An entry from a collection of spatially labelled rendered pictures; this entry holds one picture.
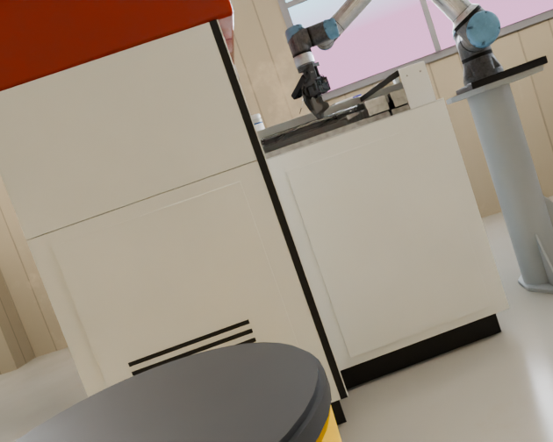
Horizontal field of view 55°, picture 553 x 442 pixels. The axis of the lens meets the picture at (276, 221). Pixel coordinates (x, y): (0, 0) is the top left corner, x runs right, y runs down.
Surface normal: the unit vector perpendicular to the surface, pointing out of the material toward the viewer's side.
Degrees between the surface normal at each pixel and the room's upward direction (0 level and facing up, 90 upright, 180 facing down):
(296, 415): 0
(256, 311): 90
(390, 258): 90
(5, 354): 90
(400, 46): 90
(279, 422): 0
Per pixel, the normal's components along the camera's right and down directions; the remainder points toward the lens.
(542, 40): -0.13, 0.14
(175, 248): 0.07, 0.07
